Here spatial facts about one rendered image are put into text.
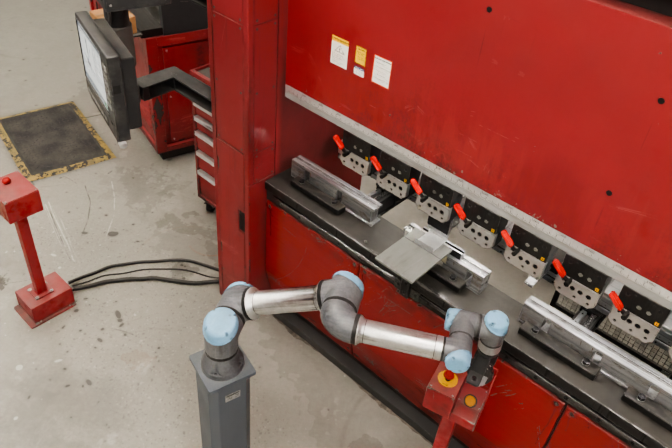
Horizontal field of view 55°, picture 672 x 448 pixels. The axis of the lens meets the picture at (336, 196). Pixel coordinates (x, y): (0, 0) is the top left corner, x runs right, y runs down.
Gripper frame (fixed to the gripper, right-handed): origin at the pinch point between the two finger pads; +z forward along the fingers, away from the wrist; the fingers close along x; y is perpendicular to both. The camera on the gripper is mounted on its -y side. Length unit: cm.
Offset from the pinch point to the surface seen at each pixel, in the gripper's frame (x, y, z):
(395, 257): 45, 27, -14
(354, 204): 77, 54, -5
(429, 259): 33.7, 33.6, -13.4
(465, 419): -1.0, -6.1, 12.9
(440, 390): 10.3, -4.7, 5.4
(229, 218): 139, 43, 26
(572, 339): -24.0, 30.2, -7.5
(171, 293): 171, 26, 86
